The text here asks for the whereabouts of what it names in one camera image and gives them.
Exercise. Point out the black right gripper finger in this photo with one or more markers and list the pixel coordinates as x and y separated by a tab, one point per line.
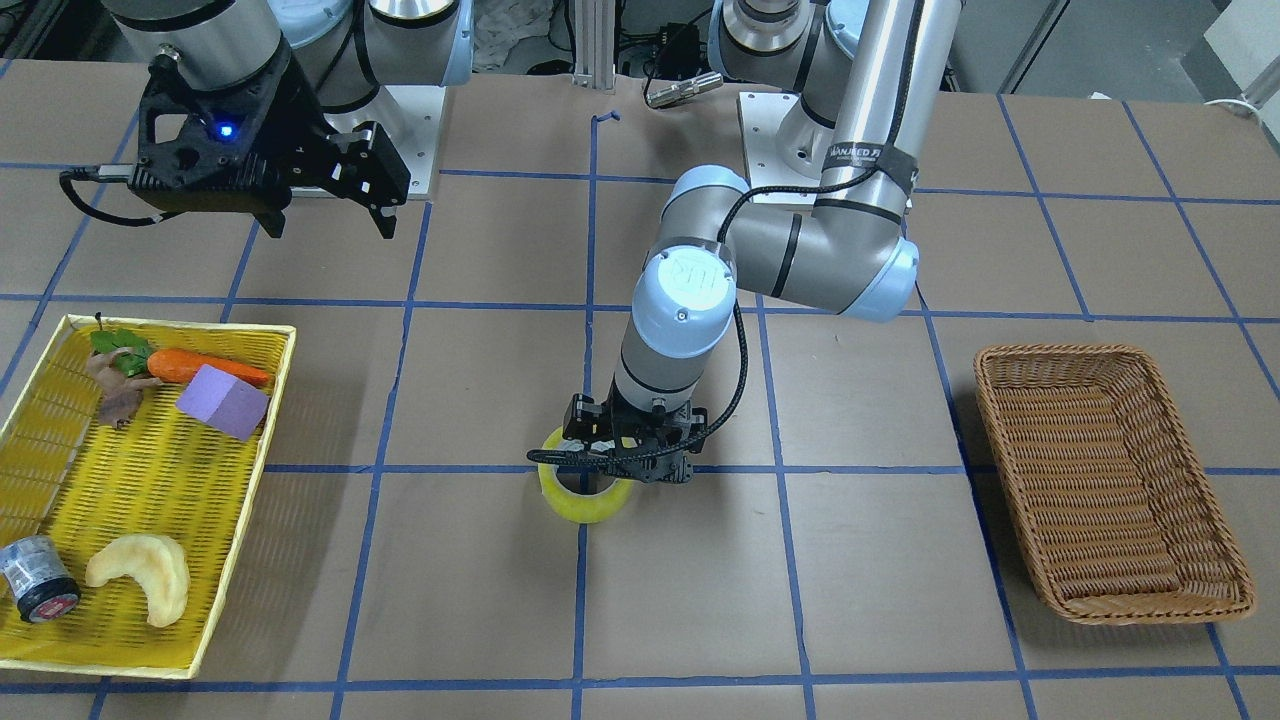
368	169

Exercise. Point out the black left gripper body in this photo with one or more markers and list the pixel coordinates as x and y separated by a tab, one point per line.
585	414

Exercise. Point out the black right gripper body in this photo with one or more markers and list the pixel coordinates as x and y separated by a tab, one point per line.
299	128

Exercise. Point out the clear yellow tape roll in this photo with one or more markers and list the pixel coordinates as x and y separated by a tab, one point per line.
581	509

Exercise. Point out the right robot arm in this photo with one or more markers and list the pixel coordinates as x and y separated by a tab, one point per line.
221	42

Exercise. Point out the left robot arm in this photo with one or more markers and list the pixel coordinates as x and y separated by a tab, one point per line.
865	74

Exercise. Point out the orange toy carrot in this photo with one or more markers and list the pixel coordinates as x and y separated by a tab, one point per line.
168	364

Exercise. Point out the purple foam cube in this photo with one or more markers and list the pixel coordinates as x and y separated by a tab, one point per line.
224	402

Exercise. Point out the brown toy animal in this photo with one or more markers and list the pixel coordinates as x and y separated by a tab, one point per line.
121	395

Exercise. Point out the yellow woven tray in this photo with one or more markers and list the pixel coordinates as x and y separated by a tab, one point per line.
82	485

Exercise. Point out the pale banana slice toy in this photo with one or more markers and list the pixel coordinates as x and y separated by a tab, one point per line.
157	564

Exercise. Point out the small black silver can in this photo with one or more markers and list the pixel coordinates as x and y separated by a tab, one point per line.
42	587

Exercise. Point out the brown wicker basket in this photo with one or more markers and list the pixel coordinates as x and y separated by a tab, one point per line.
1116	520

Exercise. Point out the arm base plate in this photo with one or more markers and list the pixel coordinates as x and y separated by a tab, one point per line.
412	116
790	140

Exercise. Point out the aluminium frame post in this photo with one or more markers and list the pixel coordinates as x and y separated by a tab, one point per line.
594	25

